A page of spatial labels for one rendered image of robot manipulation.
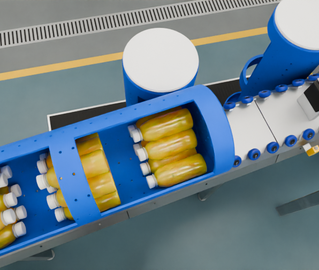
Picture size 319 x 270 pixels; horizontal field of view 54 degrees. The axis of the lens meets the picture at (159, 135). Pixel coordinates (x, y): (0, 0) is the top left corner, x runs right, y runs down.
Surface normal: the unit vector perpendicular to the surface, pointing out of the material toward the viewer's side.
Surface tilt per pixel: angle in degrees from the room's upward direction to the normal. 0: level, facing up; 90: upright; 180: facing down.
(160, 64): 0
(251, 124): 0
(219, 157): 54
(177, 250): 0
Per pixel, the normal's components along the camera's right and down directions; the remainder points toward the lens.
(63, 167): 0.09, -0.26
